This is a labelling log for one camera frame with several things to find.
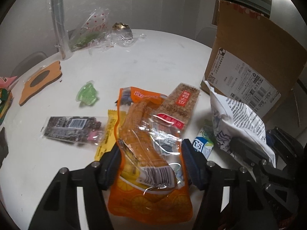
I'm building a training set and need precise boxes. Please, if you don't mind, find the yellow snack packet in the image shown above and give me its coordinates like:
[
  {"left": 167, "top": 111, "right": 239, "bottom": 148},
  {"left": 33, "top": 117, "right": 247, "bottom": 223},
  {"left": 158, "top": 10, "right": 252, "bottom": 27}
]
[{"left": 94, "top": 110, "right": 118, "bottom": 161}]

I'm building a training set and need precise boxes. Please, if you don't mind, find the green white candy stick pack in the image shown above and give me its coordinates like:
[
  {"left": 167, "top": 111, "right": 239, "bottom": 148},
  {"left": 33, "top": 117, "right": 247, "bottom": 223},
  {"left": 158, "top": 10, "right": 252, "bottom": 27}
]
[{"left": 192, "top": 120, "right": 216, "bottom": 159}]

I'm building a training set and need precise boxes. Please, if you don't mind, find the dark seed bar clear wrapper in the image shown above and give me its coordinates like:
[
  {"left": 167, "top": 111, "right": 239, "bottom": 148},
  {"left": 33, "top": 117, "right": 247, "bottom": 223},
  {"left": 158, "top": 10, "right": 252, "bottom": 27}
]
[{"left": 41, "top": 116, "right": 108, "bottom": 145}]

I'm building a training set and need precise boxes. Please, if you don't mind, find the orange clear snack bag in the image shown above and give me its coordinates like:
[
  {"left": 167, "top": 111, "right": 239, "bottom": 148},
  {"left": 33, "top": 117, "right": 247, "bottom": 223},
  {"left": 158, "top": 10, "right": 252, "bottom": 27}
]
[{"left": 108, "top": 87, "right": 193, "bottom": 224}]

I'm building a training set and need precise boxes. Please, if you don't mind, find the white printed snack bag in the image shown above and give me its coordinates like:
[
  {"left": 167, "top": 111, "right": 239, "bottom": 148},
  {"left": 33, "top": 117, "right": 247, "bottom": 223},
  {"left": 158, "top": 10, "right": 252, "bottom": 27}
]
[{"left": 205, "top": 81, "right": 276, "bottom": 167}]

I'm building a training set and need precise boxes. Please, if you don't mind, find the brown sesame bar red label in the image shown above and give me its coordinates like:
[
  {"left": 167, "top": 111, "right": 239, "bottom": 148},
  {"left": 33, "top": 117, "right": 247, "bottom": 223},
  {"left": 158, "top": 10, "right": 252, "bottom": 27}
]
[{"left": 153, "top": 83, "right": 200, "bottom": 132}]

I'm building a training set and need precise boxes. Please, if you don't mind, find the green jelly cup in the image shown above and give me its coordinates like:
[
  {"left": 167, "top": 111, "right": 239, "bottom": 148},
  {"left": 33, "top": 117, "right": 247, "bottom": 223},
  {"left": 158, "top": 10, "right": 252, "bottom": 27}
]
[{"left": 76, "top": 81, "right": 99, "bottom": 106}]

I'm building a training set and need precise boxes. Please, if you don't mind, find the black phone stand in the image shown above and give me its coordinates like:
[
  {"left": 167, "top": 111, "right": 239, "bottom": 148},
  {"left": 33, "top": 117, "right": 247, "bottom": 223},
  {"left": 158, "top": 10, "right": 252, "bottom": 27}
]
[{"left": 0, "top": 127, "right": 9, "bottom": 167}]

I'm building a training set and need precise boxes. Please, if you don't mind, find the cardboard box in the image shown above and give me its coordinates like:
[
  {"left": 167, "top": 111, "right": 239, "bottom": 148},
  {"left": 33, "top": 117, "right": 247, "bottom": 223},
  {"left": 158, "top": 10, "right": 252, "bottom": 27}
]
[{"left": 201, "top": 0, "right": 306, "bottom": 122}]

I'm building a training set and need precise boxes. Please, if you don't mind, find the crumpled clear plastic wrap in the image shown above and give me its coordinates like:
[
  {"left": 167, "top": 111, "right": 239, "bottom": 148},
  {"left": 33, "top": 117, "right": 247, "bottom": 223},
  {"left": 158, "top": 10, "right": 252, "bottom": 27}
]
[{"left": 88, "top": 29, "right": 147, "bottom": 56}]

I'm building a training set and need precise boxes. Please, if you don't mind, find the red green snack bag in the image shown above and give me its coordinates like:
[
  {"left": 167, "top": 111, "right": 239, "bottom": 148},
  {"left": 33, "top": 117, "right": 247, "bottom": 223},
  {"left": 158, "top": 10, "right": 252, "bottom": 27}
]
[{"left": 0, "top": 76, "right": 17, "bottom": 124}]

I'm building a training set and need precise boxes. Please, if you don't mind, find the polka dot cellophane bag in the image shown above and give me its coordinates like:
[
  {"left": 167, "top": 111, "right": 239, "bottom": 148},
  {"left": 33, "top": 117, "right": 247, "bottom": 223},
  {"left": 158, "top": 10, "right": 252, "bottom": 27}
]
[{"left": 69, "top": 7, "right": 110, "bottom": 51}]

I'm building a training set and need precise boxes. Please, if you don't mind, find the white chair right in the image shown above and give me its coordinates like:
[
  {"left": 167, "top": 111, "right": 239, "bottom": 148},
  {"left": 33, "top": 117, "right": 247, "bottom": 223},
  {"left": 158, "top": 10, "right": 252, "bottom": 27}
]
[{"left": 196, "top": 27, "right": 217, "bottom": 42}]

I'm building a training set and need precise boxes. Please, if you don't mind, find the gold foil wrapper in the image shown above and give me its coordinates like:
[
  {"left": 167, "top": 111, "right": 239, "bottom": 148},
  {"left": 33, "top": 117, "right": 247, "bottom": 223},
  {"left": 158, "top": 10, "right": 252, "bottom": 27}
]
[{"left": 112, "top": 22, "right": 131, "bottom": 33}]

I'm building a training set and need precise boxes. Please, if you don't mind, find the clear cellophane roll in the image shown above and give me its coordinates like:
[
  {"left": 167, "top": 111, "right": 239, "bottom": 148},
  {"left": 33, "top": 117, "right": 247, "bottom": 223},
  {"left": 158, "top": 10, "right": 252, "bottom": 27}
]
[{"left": 50, "top": 0, "right": 72, "bottom": 60}]

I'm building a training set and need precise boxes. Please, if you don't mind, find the stainless steel refrigerator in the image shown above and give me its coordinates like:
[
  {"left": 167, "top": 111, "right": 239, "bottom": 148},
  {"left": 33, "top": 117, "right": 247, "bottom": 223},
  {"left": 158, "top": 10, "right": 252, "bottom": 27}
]
[{"left": 270, "top": 0, "right": 302, "bottom": 28}]

